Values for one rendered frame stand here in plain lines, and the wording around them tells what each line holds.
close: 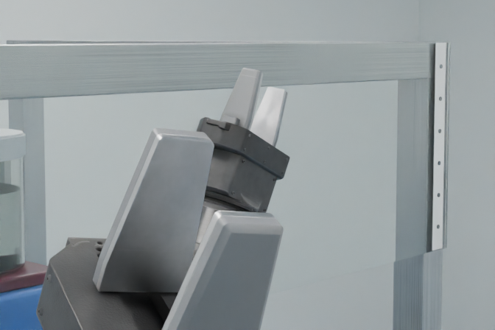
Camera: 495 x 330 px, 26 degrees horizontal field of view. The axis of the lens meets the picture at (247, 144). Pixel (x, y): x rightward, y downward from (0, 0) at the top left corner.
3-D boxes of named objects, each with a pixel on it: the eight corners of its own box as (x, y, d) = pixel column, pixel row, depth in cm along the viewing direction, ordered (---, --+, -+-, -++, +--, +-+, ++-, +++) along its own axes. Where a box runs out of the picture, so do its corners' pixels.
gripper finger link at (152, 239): (143, 135, 34) (97, 296, 37) (230, 143, 36) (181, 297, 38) (127, 113, 36) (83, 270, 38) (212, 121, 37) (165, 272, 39)
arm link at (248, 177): (314, 166, 107) (277, 281, 105) (235, 148, 112) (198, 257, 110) (255, 126, 96) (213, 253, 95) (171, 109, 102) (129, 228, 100)
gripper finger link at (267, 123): (263, 85, 108) (244, 143, 107) (289, 90, 106) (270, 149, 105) (269, 90, 109) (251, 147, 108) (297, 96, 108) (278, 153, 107)
